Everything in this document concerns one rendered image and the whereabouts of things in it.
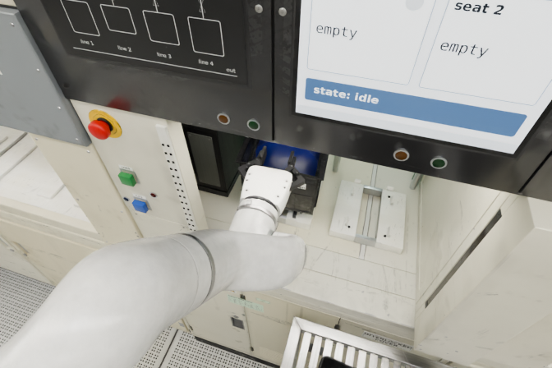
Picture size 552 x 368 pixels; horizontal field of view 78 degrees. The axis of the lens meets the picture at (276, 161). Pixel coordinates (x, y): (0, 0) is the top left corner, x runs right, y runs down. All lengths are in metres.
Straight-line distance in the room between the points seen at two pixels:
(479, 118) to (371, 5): 0.19
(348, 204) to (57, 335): 0.92
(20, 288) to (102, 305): 2.06
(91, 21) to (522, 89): 0.55
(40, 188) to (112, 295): 1.16
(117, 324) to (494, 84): 0.43
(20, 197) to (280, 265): 1.08
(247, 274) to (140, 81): 0.34
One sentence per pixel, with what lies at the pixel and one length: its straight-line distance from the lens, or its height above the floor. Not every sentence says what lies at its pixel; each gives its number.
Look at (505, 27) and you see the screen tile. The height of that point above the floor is 1.62.
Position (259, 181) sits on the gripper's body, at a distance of 0.73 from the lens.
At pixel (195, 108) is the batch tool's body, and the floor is 1.44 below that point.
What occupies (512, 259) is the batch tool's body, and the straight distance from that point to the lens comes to 0.61.
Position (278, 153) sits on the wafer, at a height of 1.07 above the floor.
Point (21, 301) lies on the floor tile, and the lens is 2.31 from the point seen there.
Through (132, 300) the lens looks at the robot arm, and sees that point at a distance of 0.30.
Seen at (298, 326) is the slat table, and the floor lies 0.76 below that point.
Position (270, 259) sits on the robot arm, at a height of 1.30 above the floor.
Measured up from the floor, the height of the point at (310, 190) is 1.06.
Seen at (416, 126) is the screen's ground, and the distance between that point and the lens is 0.48.
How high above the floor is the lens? 1.77
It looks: 46 degrees down
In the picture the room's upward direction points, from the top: straight up
